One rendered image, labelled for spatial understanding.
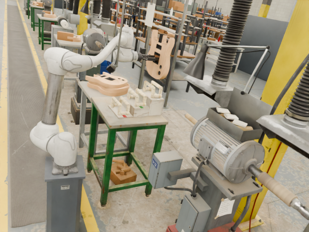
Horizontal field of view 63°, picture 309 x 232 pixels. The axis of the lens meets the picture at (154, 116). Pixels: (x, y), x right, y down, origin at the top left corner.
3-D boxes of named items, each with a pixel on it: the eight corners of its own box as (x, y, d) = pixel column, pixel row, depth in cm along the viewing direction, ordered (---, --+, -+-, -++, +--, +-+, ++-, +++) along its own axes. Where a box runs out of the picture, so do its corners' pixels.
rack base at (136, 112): (148, 116, 243) (150, 107, 240) (133, 117, 235) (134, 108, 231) (135, 104, 264) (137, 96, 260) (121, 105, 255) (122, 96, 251)
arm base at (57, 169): (51, 178, 177) (51, 171, 175) (51, 159, 196) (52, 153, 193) (78, 176, 184) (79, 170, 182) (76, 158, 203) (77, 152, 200)
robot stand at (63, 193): (44, 248, 204) (44, 179, 175) (45, 221, 227) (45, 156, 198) (80, 242, 214) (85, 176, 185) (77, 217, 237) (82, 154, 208)
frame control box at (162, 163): (193, 205, 155) (204, 171, 144) (163, 214, 144) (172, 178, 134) (173, 180, 174) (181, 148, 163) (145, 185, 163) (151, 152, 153)
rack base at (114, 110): (133, 117, 235) (133, 116, 235) (118, 118, 227) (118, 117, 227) (121, 105, 255) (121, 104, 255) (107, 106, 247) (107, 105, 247)
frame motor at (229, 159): (259, 182, 144) (276, 144, 133) (223, 192, 131) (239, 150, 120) (213, 144, 175) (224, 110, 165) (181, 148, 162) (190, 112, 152)
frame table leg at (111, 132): (106, 206, 255) (117, 128, 218) (100, 207, 252) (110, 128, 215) (104, 202, 259) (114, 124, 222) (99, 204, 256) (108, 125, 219)
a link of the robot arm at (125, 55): (132, 64, 219) (134, 49, 214) (115, 63, 211) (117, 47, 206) (127, 60, 227) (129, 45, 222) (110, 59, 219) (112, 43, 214)
